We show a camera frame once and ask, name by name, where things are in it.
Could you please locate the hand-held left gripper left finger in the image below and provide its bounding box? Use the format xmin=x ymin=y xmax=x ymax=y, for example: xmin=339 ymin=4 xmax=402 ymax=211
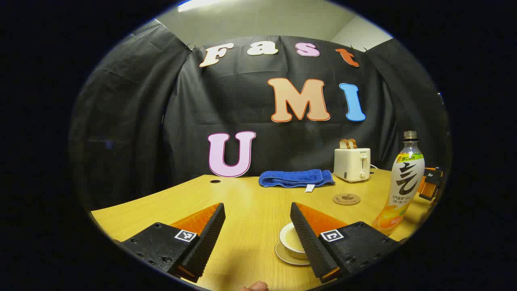
xmin=117 ymin=203 xmax=226 ymax=283

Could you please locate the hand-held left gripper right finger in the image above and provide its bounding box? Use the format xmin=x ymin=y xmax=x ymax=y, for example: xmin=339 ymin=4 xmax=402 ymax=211
xmin=290 ymin=202 xmax=400 ymax=283

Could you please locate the clear water bottle white label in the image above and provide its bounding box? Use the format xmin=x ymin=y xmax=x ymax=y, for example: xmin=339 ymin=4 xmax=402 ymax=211
xmin=372 ymin=131 xmax=425 ymax=236

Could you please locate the white teacup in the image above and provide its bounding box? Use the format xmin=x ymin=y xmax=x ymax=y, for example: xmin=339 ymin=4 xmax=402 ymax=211
xmin=280 ymin=221 xmax=312 ymax=259

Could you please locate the round brown coaster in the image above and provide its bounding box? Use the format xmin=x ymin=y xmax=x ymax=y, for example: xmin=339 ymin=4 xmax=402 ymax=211
xmin=332 ymin=193 xmax=361 ymax=206

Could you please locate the white saucer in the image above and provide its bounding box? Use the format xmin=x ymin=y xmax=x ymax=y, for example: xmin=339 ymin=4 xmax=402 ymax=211
xmin=275 ymin=240 xmax=311 ymax=266

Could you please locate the blue towel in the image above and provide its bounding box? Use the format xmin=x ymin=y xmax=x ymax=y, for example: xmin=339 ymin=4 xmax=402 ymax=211
xmin=258 ymin=169 xmax=336 ymax=192

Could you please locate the cream toaster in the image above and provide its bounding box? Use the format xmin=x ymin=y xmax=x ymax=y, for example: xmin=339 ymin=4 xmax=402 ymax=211
xmin=334 ymin=148 xmax=371 ymax=183

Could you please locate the black backdrop cloth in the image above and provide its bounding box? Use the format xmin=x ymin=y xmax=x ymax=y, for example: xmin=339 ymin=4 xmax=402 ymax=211
xmin=69 ymin=18 xmax=451 ymax=211

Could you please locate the ceiling light panel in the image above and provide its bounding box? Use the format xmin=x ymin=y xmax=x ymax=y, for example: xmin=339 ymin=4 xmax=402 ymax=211
xmin=178 ymin=0 xmax=221 ymax=13

